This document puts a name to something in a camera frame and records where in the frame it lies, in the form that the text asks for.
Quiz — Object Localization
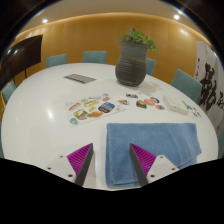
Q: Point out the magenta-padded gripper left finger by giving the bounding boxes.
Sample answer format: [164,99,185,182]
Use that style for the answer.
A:
[45,142,95,188]

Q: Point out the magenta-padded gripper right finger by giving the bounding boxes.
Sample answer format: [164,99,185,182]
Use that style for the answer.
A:
[128,142,180,188]

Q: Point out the blue towel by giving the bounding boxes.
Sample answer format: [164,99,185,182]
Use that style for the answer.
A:
[105,122,203,189]

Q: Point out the white sheet of colourful stickers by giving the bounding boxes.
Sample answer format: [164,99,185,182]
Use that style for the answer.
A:
[64,94,127,128]

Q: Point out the white flat box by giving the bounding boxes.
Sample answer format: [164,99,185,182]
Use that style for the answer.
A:
[162,94,190,116]

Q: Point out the dark shield-shaped sticker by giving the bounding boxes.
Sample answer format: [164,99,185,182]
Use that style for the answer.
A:
[135,99,148,110]

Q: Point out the green marker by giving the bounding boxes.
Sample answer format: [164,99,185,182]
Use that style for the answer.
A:
[181,99,192,111]

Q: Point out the white calligraphy folding screen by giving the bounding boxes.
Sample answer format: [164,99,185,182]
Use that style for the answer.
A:
[194,40,224,134]

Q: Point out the green plant in grey pot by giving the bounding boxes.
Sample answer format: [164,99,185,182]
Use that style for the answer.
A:
[114,27,159,88]

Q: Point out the teal chairs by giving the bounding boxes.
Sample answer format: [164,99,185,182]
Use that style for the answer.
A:
[0,50,224,159]

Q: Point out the black screen on stand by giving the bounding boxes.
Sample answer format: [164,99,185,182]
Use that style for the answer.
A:
[0,34,44,91]

